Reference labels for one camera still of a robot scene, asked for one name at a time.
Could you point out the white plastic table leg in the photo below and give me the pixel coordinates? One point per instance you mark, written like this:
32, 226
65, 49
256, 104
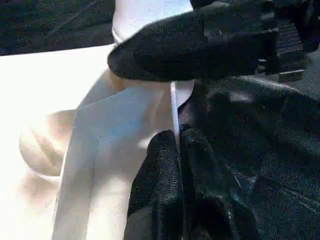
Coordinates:
140, 17

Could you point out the black plastic mat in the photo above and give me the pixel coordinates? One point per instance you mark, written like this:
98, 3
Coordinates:
262, 150

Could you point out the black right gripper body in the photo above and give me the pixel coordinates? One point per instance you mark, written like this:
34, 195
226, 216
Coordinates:
295, 32

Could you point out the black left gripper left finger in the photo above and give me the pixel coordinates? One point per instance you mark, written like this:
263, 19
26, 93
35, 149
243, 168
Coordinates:
160, 190

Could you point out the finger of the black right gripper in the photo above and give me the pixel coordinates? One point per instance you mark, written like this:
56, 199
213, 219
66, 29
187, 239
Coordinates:
187, 50

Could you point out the white plastic table top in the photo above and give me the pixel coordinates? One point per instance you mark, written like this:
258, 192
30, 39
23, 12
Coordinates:
50, 125

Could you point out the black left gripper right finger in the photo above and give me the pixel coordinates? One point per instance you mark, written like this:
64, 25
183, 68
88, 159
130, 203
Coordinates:
207, 195

